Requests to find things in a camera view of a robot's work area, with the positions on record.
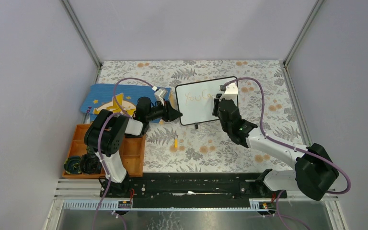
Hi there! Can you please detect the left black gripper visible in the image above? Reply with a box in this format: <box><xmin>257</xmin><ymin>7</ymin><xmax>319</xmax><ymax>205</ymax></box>
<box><xmin>146</xmin><ymin>98</ymin><xmax>183</xmax><ymax>122</ymax></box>

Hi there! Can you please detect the black framed whiteboard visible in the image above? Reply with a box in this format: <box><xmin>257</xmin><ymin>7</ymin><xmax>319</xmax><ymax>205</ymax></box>
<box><xmin>175</xmin><ymin>76</ymin><xmax>236</xmax><ymax>126</ymax></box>

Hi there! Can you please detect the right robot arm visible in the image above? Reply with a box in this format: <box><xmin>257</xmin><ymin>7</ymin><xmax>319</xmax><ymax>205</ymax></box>
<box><xmin>212</xmin><ymin>93</ymin><xmax>339</xmax><ymax>201</ymax></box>

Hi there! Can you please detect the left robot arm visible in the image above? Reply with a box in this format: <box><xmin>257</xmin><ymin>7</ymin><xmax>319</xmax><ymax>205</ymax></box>
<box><xmin>84</xmin><ymin>97</ymin><xmax>183</xmax><ymax>197</ymax></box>

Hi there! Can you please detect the floral table mat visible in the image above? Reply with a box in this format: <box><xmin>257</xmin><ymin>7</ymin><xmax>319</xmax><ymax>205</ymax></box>
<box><xmin>98</xmin><ymin>60</ymin><xmax>303</xmax><ymax>173</ymax></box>

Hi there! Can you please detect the blue pikachu cloth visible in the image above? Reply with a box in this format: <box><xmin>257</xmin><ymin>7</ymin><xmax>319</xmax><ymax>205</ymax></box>
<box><xmin>80</xmin><ymin>84</ymin><xmax>171</xmax><ymax>124</ymax></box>

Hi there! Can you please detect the wooden compartment tray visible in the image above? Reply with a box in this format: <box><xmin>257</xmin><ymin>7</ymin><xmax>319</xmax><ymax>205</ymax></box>
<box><xmin>62</xmin><ymin>124</ymin><xmax>146</xmax><ymax>179</ymax></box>

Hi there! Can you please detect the dark round object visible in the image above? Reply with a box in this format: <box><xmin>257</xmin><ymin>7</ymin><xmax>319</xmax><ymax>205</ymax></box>
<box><xmin>80</xmin><ymin>153</ymin><xmax>102</xmax><ymax>174</ymax></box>
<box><xmin>63</xmin><ymin>156</ymin><xmax>81</xmax><ymax>175</ymax></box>

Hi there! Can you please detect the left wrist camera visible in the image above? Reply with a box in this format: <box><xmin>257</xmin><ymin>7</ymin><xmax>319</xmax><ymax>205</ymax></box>
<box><xmin>152</xmin><ymin>86</ymin><xmax>167</xmax><ymax>106</ymax></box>

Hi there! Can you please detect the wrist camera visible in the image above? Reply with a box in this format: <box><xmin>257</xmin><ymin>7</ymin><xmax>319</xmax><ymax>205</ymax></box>
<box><xmin>152</xmin><ymin>86</ymin><xmax>167</xmax><ymax>106</ymax></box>
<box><xmin>219</xmin><ymin>82</ymin><xmax>239</xmax><ymax>101</ymax></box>

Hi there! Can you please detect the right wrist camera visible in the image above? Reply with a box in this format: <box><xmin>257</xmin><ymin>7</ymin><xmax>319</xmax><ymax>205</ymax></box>
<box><xmin>219</xmin><ymin>82</ymin><xmax>239</xmax><ymax>101</ymax></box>

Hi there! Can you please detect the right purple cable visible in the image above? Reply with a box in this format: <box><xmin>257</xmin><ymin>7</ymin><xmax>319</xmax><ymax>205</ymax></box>
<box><xmin>224</xmin><ymin>77</ymin><xmax>352</xmax><ymax>195</ymax></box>

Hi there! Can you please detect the purple cable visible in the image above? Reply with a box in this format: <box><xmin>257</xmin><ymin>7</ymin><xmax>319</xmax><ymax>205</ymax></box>
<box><xmin>91</xmin><ymin>77</ymin><xmax>158</xmax><ymax>230</ymax></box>
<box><xmin>224</xmin><ymin>77</ymin><xmax>352</xmax><ymax>195</ymax></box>

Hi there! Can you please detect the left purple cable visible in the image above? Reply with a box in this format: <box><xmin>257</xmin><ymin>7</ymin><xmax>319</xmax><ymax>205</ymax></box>
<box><xmin>91</xmin><ymin>77</ymin><xmax>158</xmax><ymax>230</ymax></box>

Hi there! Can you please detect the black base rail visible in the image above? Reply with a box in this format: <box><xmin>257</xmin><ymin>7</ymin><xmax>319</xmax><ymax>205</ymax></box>
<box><xmin>99</xmin><ymin>172</ymin><xmax>287</xmax><ymax>208</ymax></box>

